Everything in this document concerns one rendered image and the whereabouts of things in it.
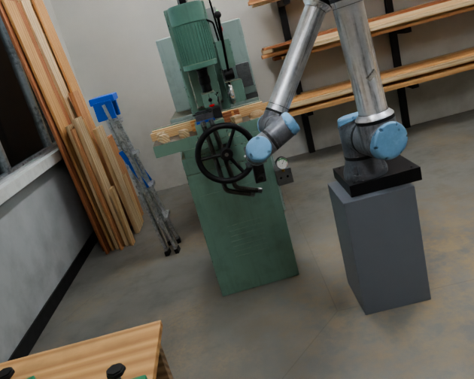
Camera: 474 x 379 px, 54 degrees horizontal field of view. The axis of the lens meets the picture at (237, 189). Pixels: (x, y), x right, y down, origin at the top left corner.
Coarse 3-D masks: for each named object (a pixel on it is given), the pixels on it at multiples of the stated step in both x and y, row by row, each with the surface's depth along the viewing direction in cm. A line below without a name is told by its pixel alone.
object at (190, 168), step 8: (240, 144) 235; (208, 152) 235; (216, 152) 235; (232, 152) 236; (240, 152) 236; (184, 160) 234; (192, 160) 235; (208, 160) 235; (240, 160) 237; (184, 168) 235; (192, 168) 236; (208, 168) 237
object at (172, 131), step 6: (246, 108) 246; (252, 108) 246; (258, 108) 246; (264, 108) 247; (246, 114) 246; (180, 126) 245; (186, 126) 245; (156, 132) 244; (168, 132) 245; (174, 132) 245; (156, 138) 245
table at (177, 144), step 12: (252, 120) 232; (192, 132) 241; (228, 132) 232; (240, 132) 233; (156, 144) 234; (168, 144) 231; (180, 144) 232; (192, 144) 232; (204, 144) 223; (216, 144) 224; (156, 156) 232
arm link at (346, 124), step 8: (344, 120) 194; (352, 120) 192; (344, 128) 196; (352, 128) 192; (344, 136) 197; (352, 136) 190; (344, 144) 200; (352, 144) 192; (344, 152) 202; (352, 152) 198
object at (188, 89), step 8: (168, 16) 247; (168, 24) 248; (208, 24) 250; (176, 48) 252; (176, 56) 253; (216, 56) 255; (216, 64) 256; (184, 72) 256; (216, 72) 257; (184, 80) 257; (224, 88) 260; (192, 96) 260; (224, 96) 261; (192, 104) 261; (224, 104) 263; (192, 112) 263
